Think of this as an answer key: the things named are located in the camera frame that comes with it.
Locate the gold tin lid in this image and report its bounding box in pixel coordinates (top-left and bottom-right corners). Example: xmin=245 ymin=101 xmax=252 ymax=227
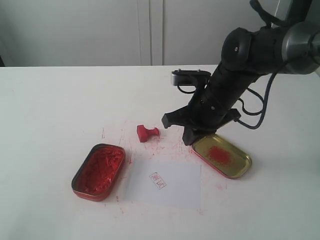
xmin=191 ymin=133 xmax=252 ymax=179

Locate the white cabinet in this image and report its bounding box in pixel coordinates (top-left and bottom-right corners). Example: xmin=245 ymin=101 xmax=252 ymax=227
xmin=0 ymin=0 xmax=263 ymax=67

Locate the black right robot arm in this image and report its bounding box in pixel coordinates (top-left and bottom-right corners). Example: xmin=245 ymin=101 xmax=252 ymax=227
xmin=161 ymin=21 xmax=320 ymax=146

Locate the white paper sheet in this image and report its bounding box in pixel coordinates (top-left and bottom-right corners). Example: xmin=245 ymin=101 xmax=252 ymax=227
xmin=124 ymin=159 xmax=202 ymax=209

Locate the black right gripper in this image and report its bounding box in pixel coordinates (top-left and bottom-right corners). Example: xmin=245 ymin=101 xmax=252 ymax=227
xmin=161 ymin=64 xmax=250 ymax=146

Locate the red plastic stamp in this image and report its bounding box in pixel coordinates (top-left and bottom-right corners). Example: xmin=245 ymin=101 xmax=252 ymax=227
xmin=136 ymin=124 xmax=160 ymax=143

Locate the red ink pad tin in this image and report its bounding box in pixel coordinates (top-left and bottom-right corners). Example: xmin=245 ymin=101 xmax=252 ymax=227
xmin=71 ymin=143 xmax=126 ymax=202

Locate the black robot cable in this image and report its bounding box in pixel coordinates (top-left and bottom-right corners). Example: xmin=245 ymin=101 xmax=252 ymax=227
xmin=236 ymin=72 xmax=278 ymax=130

